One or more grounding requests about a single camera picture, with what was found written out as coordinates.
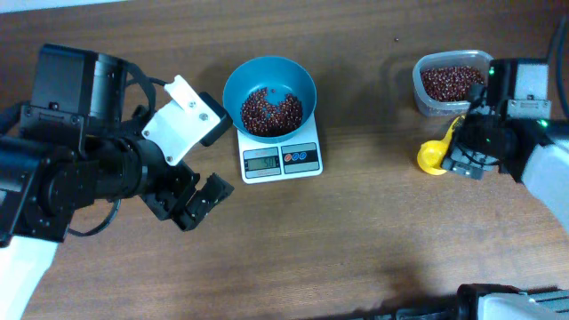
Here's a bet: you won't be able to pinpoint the white digital kitchen scale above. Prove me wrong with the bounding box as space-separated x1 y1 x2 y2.
237 116 324 184

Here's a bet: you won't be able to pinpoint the red beans pile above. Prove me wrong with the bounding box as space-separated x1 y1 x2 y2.
420 66 485 102

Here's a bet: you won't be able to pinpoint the clear plastic bean container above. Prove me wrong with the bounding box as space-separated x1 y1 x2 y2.
412 50 493 116

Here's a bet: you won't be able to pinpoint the red beans in bowl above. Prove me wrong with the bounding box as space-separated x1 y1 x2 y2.
240 87 303 137

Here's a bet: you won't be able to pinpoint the yellow measuring scoop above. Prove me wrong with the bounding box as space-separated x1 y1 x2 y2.
417 116 465 176

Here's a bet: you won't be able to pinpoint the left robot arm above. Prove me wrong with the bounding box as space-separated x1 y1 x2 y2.
1 44 233 319

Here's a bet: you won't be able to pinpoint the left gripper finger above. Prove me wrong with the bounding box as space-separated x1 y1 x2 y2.
195 173 235 209
172 195 213 232

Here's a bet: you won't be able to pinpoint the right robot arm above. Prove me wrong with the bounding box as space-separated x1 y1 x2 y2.
441 59 568 319

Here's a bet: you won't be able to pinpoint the blue plastic bowl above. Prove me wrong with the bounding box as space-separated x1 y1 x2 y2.
222 56 317 144

